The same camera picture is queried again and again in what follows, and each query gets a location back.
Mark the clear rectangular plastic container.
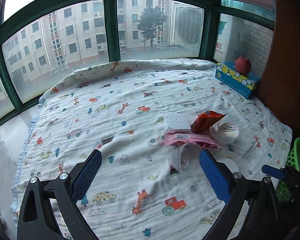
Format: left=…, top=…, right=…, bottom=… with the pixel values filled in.
left=209, top=143, right=255, bottom=177

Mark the pink snack wrapper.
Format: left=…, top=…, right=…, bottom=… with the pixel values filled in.
left=164, top=133, right=221, bottom=150

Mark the round plastic lidded cup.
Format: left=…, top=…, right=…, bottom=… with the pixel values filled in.
left=210, top=121, right=240, bottom=144

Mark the orange red snack wrapper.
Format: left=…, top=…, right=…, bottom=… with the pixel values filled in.
left=190, top=110, right=226, bottom=134

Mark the white tissue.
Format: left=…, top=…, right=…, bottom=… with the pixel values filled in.
left=163, top=112, right=191, bottom=133

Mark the green plastic waste basket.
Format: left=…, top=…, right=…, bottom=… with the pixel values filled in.
left=276, top=138, right=300, bottom=202

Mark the cartoon print bed blanket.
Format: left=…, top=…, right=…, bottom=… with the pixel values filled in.
left=11, top=59, right=292, bottom=239

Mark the brown wooden wardrobe panel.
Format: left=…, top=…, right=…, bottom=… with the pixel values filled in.
left=257, top=0, right=300, bottom=138

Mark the blue yellow tissue box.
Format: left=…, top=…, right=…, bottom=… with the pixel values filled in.
left=215, top=61, right=260, bottom=99

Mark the red apple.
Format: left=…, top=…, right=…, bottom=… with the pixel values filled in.
left=234, top=56, right=251, bottom=75

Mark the green window frame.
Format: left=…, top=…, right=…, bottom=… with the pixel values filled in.
left=0, top=0, right=278, bottom=126

